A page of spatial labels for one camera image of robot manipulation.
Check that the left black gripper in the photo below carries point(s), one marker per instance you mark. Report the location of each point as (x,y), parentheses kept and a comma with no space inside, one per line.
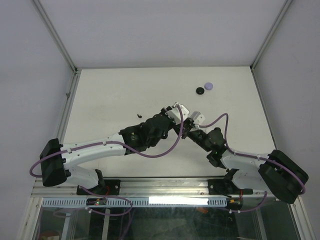
(173,124)

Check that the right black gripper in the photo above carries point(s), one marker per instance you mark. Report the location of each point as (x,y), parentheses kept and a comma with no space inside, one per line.
(186,130)

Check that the black earbud charging case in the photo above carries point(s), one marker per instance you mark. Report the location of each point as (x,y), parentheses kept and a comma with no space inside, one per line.
(200,90)

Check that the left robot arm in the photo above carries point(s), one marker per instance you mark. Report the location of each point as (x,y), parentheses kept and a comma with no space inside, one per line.
(60,162)

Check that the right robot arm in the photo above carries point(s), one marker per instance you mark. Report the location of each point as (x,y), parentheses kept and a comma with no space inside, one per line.
(273,172)

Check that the purple earbud charging case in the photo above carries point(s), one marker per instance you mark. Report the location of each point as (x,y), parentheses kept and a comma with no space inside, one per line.
(208,86)

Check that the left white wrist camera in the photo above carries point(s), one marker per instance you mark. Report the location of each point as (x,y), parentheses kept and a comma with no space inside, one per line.
(178,113)

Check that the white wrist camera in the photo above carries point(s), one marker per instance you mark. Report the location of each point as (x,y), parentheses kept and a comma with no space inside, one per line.
(178,113)
(197,118)

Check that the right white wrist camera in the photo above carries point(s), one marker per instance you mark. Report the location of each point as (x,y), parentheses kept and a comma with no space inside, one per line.
(197,118)

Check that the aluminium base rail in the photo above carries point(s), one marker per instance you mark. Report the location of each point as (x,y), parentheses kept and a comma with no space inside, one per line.
(143,187)

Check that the slotted cable duct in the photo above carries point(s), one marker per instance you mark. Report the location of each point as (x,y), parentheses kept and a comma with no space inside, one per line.
(136,202)

